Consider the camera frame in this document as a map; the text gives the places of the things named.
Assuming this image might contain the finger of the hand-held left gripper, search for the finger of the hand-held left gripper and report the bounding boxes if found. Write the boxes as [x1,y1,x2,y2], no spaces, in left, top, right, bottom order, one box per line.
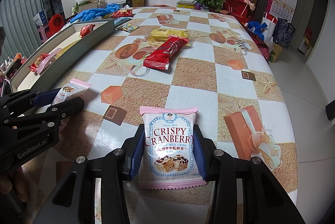
[0,97,85,133]
[0,90,62,116]

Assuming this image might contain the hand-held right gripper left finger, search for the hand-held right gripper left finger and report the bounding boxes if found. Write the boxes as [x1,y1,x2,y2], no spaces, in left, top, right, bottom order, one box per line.
[33,123,146,224]

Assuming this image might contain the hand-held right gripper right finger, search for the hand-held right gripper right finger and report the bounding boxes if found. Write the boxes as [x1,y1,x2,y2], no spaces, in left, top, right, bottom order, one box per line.
[192,125,306,224]

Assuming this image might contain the pink-edged packet nut picture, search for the pink-edged packet nut picture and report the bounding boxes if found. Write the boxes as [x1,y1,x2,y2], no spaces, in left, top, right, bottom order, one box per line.
[50,78,92,109]

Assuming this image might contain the small red snack packet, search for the small red snack packet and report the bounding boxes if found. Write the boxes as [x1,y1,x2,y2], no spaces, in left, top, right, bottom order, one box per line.
[79,24,96,39]
[29,54,49,73]

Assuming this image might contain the pink-edged packet berry picture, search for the pink-edged packet berry picture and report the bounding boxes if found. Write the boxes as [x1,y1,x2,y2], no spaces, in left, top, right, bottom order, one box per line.
[138,106,207,190]

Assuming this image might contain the long pink snack packet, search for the long pink snack packet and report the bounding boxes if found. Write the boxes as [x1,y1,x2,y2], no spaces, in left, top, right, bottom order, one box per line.
[35,48,63,75]

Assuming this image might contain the yellow snack packet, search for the yellow snack packet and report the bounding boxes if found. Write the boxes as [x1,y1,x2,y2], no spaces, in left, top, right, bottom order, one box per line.
[54,39,81,59]

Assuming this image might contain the grey-green cardboard box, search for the grey-green cardboard box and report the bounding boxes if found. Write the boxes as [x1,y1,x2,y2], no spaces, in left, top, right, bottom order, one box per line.
[9,18,116,109]

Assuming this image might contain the person's left hand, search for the person's left hand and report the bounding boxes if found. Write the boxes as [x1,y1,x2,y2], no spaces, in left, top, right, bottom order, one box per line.
[0,169,30,205]

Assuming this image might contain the pink plastic stool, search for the pink plastic stool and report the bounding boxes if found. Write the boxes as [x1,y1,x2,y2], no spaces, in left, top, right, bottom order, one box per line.
[38,25,53,44]

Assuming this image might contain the red plastic stool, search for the red plastic stool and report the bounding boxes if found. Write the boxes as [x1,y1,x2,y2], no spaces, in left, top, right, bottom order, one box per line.
[48,14,66,37]

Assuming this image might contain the blue white carton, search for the blue white carton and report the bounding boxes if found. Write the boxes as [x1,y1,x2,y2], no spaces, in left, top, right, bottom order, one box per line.
[33,12,48,28]

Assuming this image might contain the blue rubber gloves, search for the blue rubber gloves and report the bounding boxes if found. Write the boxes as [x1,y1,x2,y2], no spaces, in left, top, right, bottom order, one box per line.
[69,3,119,23]

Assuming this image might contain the small colourful snack packet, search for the small colourful snack packet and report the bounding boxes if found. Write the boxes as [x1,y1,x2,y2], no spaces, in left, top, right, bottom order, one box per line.
[116,24,140,31]

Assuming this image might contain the light blue snack packet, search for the light blue snack packet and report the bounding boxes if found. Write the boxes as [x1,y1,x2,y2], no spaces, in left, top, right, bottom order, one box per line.
[114,17,131,26]

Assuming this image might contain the long red snack packet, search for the long red snack packet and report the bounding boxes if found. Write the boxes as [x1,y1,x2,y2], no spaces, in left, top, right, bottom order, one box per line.
[143,36,189,71]

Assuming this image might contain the red gold snack bag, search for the red gold snack bag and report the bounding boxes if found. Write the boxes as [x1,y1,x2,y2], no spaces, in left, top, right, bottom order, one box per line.
[112,9,133,18]

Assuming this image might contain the brown cardboard box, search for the brown cardboard box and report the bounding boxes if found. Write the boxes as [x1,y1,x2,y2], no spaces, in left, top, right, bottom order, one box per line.
[72,0,113,15]

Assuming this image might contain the clear packet of yellow wafers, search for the clear packet of yellow wafers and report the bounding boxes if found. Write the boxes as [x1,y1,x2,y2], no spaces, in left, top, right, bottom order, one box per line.
[145,28,193,48]

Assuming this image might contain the blue plastic bag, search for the blue plastic bag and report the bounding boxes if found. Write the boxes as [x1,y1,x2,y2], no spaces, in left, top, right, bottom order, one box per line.
[247,20,266,36]

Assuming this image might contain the white paper bag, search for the white paper bag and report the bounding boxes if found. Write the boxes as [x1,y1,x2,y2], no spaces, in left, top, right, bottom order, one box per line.
[260,12,278,40]

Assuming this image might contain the dark blue patterned bag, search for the dark blue patterned bag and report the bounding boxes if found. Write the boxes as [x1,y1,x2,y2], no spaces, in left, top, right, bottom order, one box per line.
[272,18,296,49]

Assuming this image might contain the white red carton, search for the white red carton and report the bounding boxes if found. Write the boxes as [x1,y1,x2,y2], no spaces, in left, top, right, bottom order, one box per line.
[298,28,314,57]

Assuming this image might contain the green potted plant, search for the green potted plant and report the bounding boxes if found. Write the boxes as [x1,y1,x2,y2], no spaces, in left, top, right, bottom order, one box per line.
[194,0,225,11]

